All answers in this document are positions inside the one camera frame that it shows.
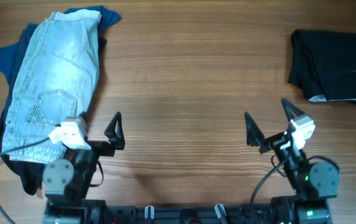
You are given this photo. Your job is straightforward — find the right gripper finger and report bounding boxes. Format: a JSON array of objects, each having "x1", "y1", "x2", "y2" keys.
[
  {"x1": 281, "y1": 98, "x2": 306, "y2": 121},
  {"x1": 244, "y1": 111, "x2": 265, "y2": 146}
]

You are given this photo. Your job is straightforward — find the light blue denim shorts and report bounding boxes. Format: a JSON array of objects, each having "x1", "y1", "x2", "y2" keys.
[{"x1": 2, "y1": 9, "x2": 101, "y2": 164}]

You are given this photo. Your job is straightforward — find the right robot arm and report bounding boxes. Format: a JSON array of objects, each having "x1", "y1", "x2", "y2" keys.
[{"x1": 244, "y1": 98, "x2": 340, "y2": 223}]

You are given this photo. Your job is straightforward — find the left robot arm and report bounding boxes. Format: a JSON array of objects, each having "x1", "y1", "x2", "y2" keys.
[{"x1": 42, "y1": 112, "x2": 125, "y2": 223}]

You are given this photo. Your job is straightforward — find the black folded garment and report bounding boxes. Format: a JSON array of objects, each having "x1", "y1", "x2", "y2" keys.
[{"x1": 288, "y1": 30, "x2": 356, "y2": 103}]

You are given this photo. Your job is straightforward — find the dark blue denim garment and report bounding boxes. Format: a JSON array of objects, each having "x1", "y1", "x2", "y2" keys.
[{"x1": 0, "y1": 23, "x2": 45, "y2": 195}]

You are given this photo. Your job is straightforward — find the blue t-shirt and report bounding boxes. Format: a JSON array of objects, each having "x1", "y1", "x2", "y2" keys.
[{"x1": 0, "y1": 6, "x2": 121, "y2": 86}]

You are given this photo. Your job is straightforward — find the right black cable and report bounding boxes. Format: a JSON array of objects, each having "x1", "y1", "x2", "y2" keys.
[{"x1": 250, "y1": 146, "x2": 294, "y2": 208}]

